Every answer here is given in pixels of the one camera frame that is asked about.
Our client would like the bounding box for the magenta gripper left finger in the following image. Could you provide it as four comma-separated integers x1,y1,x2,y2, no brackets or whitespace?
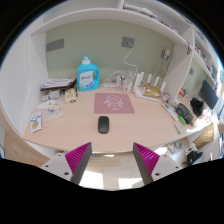
40,142,93,186

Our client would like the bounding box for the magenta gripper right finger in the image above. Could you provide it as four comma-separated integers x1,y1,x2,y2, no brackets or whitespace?
132,142,184,186

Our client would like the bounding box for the black computer mouse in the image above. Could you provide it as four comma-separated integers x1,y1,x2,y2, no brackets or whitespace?
98,116,109,134

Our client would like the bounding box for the pink mouse pad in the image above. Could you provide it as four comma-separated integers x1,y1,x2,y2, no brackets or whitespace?
94,93,135,114

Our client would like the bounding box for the black computer monitor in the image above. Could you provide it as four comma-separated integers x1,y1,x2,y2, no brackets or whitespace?
198,80,218,109

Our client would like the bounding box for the green marker pen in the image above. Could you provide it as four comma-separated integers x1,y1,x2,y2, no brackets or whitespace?
175,123,182,135

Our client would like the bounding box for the white remote control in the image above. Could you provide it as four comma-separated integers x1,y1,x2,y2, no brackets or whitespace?
162,103,179,121

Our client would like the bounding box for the green highlighter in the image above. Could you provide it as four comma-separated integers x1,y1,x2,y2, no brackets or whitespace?
178,115,186,125

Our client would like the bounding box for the clear plastic bag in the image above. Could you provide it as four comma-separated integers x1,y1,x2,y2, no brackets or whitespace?
36,99,64,122

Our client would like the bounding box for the white smiley card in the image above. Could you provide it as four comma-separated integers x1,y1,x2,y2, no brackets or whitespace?
30,112,42,133

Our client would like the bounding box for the black pencil case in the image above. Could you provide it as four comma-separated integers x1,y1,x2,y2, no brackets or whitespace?
175,103,193,124

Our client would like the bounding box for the small beige box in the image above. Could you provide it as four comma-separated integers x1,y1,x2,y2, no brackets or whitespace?
65,88,76,103

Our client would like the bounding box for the gold foil bag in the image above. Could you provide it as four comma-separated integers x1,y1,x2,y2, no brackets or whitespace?
144,83,161,99

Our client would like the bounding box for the white wifi router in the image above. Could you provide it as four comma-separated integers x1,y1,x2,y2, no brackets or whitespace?
133,72,166,102

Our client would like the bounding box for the black bag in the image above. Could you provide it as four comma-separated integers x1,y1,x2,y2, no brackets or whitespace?
190,98,204,117

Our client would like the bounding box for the small white bottle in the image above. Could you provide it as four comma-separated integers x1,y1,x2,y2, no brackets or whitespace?
123,79,132,93

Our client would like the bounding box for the white power strip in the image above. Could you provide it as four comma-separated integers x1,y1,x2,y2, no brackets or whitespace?
102,75,122,89

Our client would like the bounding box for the blue detergent bottle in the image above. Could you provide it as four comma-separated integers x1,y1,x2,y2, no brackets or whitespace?
77,56,100,91

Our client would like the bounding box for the grey wall switch plate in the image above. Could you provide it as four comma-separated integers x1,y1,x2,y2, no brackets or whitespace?
46,39,64,52

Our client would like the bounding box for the grey wall socket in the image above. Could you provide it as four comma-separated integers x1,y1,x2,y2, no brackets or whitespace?
122,37,134,48

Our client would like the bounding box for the white wall shelf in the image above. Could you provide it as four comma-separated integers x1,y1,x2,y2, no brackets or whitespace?
32,0,210,78

